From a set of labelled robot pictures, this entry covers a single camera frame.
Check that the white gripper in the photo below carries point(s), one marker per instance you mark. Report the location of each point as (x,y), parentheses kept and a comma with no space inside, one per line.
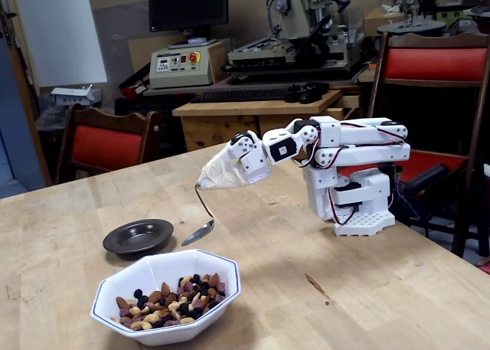
(250,161)

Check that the bent metal spoon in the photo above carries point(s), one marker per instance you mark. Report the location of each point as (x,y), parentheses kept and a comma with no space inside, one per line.
(199,233)

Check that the white robot arm with base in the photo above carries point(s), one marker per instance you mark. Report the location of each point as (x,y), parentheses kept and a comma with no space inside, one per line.
(363,154)

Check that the wooden workbench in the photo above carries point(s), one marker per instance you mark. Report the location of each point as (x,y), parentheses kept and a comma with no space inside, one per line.
(214,128)

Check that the beige masking tape wrap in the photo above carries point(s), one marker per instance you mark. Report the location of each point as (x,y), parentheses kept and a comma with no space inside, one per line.
(218,172)

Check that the black keyboard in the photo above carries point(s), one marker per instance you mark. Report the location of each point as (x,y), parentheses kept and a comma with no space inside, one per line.
(241,95)

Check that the black computer mouse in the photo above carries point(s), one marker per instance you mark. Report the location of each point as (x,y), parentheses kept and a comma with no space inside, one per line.
(310,95)

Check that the beige control box red button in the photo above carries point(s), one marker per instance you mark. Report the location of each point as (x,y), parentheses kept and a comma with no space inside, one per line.
(180,64)

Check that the small wooden red-cushion chair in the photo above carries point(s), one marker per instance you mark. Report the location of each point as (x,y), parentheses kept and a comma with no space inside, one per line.
(107,147)

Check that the dark brown saucer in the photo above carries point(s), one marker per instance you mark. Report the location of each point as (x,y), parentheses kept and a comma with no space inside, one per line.
(138,235)

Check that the beige milling machine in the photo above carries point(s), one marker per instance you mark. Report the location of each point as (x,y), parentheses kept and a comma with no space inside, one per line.
(294,13)

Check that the white octagonal bowl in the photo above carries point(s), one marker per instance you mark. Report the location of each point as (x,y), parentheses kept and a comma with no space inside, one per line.
(161,262)

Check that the black computer monitor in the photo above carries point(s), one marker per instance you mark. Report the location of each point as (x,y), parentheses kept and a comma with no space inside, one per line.
(187,5)

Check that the dark circuit board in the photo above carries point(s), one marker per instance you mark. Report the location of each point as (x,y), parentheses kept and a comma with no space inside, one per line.
(397,172)

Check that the brown cardboard sheet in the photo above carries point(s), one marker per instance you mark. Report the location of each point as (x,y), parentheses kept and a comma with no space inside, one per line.
(115,40)

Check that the mixed nuts and dried fruit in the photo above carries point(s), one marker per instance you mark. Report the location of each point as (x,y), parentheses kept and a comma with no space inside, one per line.
(168,304)

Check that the white small box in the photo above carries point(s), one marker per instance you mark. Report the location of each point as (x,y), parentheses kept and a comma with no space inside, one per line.
(72,95)

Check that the brown cardboard box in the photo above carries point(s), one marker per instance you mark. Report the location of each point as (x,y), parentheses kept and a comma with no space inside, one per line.
(377,20)

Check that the black round disc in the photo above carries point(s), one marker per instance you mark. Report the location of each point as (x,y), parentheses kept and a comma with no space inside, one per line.
(411,26)

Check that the large wooden red-cushion chair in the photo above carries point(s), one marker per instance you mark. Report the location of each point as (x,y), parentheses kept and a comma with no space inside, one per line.
(432,63)

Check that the white board panel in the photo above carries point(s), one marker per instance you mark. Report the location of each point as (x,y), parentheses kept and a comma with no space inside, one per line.
(57,32)

